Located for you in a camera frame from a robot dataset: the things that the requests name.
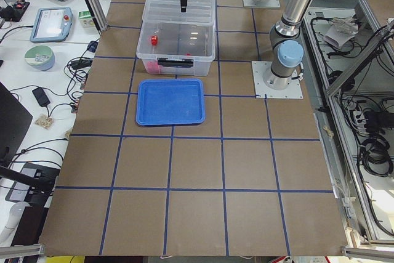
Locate black cable bundle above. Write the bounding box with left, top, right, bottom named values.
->
left=46, top=56, right=93, bottom=116

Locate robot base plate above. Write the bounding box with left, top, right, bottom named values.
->
left=251, top=61, right=303, bottom=99

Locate black monitor stand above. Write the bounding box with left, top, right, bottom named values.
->
left=1, top=85, right=60, bottom=207

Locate black power adapter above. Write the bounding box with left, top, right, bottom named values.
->
left=32, top=87, right=50, bottom=107

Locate green white bowl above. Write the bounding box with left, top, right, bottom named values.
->
left=24, top=46, right=55, bottom=71

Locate blue plastic tray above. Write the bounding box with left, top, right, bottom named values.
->
left=135, top=78, right=206, bottom=126

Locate green white carton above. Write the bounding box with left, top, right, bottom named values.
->
left=78, top=10, right=95, bottom=28

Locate clear plastic storage box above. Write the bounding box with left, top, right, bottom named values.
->
left=136, top=22, right=215, bottom=76

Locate clear plastic box lid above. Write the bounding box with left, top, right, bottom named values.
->
left=142, top=0, right=215, bottom=26

